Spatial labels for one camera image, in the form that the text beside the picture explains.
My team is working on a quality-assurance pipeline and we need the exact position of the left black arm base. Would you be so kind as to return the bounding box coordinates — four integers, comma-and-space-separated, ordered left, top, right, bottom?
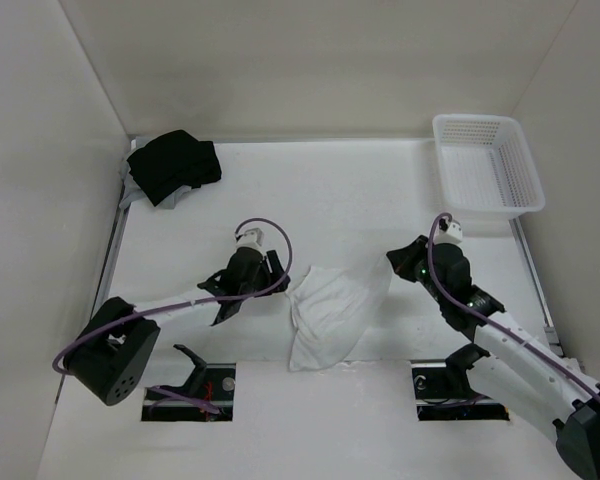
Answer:
141, 344, 236, 423

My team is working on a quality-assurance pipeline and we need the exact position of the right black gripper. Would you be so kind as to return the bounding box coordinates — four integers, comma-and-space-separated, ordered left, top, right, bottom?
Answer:
386, 234, 448, 304

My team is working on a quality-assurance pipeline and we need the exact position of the black folded tank top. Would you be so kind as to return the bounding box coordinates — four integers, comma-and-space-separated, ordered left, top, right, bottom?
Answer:
128, 130, 222, 207

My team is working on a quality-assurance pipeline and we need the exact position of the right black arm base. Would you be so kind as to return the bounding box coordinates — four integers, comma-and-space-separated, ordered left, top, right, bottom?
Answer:
411, 344, 510, 421

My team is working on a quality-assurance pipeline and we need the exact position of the white tank top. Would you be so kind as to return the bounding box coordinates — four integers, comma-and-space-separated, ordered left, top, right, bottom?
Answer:
287, 255, 393, 372

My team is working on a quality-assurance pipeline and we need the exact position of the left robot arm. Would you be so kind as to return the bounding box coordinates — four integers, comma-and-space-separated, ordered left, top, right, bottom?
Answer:
52, 246, 293, 406

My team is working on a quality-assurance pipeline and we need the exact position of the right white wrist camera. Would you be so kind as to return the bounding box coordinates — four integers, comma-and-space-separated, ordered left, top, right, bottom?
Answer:
434, 219, 463, 245

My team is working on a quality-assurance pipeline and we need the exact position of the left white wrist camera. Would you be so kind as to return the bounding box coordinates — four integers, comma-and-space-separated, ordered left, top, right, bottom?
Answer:
236, 228, 264, 251

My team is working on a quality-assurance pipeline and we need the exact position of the white plastic basket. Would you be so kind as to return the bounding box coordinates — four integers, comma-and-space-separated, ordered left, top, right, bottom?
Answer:
432, 114, 546, 221

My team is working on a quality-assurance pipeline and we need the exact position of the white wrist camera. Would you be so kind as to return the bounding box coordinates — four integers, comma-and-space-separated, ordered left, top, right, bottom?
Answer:
434, 219, 463, 245
236, 228, 264, 251

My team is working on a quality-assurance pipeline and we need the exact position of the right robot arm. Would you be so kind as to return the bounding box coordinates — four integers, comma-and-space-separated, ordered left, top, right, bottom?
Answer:
386, 236, 600, 479

